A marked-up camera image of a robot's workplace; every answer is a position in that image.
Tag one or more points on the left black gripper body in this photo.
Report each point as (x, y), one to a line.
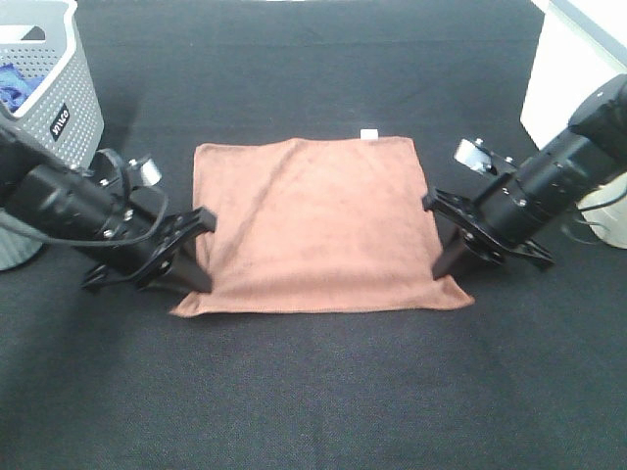
(141, 238)

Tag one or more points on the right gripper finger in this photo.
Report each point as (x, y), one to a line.
(430, 201)
(458, 256)

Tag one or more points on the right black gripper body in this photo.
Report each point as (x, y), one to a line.
(505, 216)

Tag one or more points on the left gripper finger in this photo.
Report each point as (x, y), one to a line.
(205, 220)
(185, 274)

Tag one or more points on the brown microfiber towel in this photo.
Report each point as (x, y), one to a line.
(317, 226)

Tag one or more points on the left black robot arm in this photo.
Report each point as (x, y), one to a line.
(108, 211)

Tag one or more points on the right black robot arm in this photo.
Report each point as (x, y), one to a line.
(589, 152)

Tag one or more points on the black table cloth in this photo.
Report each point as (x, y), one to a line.
(531, 376)

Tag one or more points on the grey perforated laundry basket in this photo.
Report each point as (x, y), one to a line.
(62, 114)

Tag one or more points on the white plastic bin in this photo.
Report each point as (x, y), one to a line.
(580, 55)

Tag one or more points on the blue cloth in basket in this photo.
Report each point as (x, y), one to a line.
(15, 88)

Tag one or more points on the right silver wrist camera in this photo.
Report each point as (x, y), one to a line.
(470, 154)

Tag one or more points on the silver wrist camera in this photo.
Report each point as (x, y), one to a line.
(470, 154)
(147, 170)

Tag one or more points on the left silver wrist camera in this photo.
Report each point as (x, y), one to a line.
(147, 170)

